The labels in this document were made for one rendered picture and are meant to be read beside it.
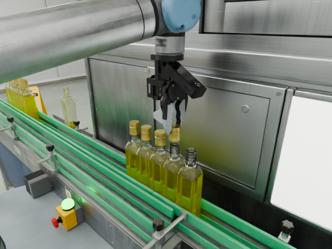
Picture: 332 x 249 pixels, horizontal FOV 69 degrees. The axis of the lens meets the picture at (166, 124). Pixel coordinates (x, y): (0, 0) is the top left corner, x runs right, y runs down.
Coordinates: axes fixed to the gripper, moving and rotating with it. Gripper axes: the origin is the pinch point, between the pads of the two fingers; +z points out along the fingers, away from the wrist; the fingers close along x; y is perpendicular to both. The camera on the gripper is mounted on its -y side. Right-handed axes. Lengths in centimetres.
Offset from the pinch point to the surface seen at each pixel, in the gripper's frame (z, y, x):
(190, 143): 10.5, 3.6, -12.9
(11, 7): -60, 589, -159
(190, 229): 27.8, -9.6, 3.8
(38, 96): 70, 327, -83
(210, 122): 0.9, -3.7, -12.8
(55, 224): 39, 34, 25
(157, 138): 4.1, 5.4, 1.5
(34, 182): 35, 60, 21
